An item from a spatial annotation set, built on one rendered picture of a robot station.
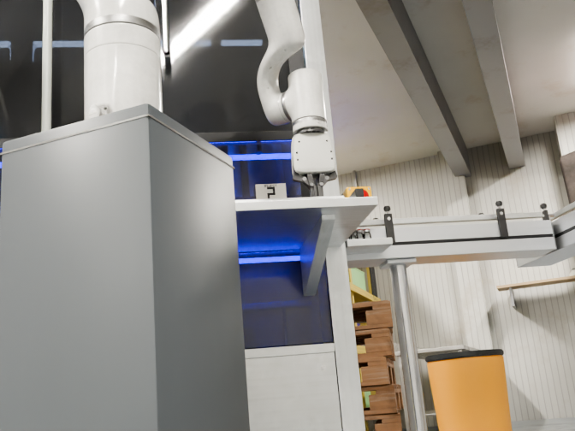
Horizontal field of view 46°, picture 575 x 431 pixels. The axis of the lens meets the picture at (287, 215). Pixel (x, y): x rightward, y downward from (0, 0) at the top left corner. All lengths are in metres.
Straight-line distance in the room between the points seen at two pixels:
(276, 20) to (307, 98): 0.20
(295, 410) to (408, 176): 7.68
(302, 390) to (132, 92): 1.00
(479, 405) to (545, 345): 5.42
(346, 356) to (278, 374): 0.19
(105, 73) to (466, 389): 2.64
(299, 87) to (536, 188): 7.54
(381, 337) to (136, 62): 3.37
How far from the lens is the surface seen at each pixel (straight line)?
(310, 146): 1.59
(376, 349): 4.24
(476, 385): 3.37
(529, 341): 8.76
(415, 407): 2.00
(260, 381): 1.77
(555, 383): 8.75
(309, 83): 1.64
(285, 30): 1.63
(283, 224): 1.56
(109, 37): 1.09
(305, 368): 1.79
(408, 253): 2.01
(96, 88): 1.06
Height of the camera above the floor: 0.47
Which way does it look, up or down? 15 degrees up
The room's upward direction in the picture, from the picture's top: 5 degrees counter-clockwise
